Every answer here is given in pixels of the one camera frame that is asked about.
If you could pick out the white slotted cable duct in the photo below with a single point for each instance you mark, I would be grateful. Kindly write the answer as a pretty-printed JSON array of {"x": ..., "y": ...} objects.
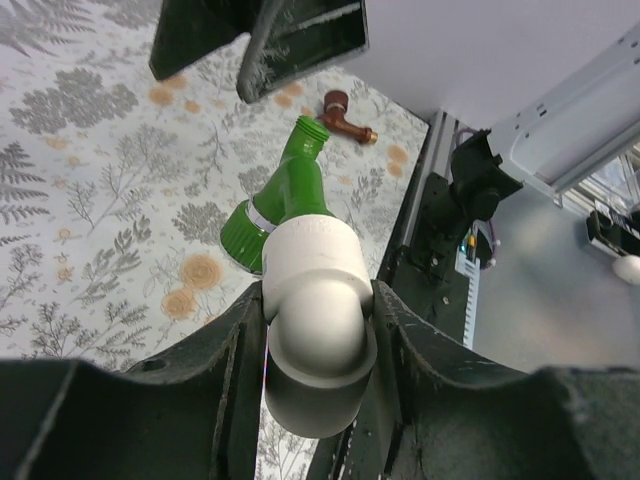
[{"x": 469, "y": 266}]

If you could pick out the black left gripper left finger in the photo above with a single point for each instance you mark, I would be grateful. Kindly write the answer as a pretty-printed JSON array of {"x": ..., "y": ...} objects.
[{"x": 130, "y": 415}]

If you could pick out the brown faucet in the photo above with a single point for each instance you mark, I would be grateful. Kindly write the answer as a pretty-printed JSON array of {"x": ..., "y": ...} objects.
[{"x": 333, "y": 117}]

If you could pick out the floral patterned table mat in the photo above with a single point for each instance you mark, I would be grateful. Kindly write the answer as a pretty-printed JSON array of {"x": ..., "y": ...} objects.
[{"x": 115, "y": 186}]

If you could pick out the white PVC elbow fitting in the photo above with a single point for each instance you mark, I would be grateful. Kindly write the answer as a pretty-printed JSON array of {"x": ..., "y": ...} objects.
[{"x": 317, "y": 298}]

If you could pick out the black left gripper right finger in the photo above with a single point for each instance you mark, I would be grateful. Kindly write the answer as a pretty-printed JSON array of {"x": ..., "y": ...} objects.
[{"x": 447, "y": 412}]

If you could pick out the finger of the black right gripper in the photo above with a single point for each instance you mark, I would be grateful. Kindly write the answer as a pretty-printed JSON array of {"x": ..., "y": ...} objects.
[
  {"x": 293, "y": 39},
  {"x": 189, "y": 30}
]

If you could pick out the green faucet chrome knob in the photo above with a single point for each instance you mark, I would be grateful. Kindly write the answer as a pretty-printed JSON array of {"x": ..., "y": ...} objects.
[{"x": 295, "y": 188}]

